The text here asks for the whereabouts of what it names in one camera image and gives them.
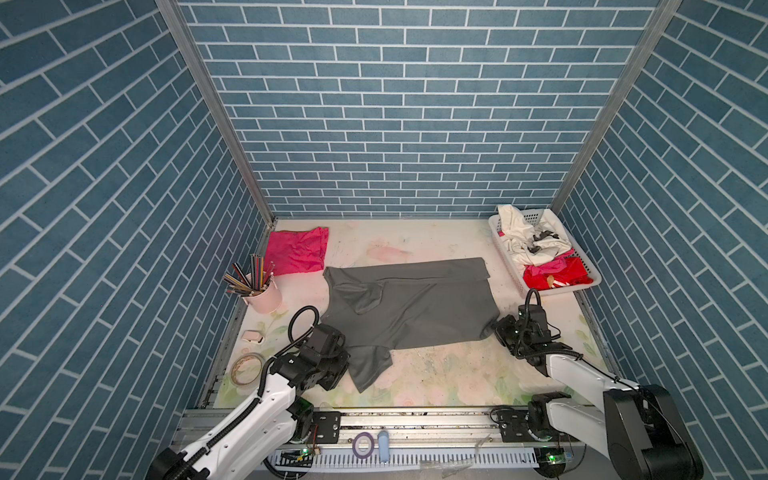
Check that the grey t shirt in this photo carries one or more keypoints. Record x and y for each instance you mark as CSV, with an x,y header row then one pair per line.
x,y
405,306

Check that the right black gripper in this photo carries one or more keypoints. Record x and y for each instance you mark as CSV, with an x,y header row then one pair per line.
x,y
500,326

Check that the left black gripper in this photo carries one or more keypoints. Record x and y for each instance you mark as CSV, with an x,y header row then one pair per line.
x,y
344,356

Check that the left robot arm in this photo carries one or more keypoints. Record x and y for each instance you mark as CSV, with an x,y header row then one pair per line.
x,y
275,414

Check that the aluminium front rail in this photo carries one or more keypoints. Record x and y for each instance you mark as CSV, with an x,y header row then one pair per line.
x,y
464,419

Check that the purple tape roll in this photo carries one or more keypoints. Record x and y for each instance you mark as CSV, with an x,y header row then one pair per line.
x,y
363,445

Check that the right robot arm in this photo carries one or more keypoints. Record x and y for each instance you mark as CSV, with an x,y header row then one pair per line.
x,y
638,428

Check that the coloured pencils bundle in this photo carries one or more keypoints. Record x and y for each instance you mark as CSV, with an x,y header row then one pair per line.
x,y
253,279

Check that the pink pencil cup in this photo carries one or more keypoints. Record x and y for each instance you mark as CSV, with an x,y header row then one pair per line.
x,y
266,301

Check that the light blue small cylinder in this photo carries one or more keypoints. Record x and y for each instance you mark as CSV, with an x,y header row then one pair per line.
x,y
383,440

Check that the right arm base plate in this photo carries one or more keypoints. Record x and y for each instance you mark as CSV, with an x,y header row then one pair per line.
x,y
517,424

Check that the white t shirt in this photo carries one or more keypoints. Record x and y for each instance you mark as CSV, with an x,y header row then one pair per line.
x,y
534,243

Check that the folded magenta t shirt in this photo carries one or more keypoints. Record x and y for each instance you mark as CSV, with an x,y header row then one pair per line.
x,y
297,252

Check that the magenta garment in basket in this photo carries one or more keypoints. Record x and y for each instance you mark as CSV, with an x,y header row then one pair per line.
x,y
556,265

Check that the left circuit board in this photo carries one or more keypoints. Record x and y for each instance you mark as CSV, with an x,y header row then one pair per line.
x,y
302,458

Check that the red t shirt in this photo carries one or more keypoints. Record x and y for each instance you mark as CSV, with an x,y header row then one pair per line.
x,y
574,274

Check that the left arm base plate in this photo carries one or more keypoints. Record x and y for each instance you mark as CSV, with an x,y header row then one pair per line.
x,y
320,428

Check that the clear tape roll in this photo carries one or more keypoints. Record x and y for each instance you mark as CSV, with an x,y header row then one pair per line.
x,y
246,369

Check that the pink eraser block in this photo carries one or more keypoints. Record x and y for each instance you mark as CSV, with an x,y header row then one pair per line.
x,y
253,336

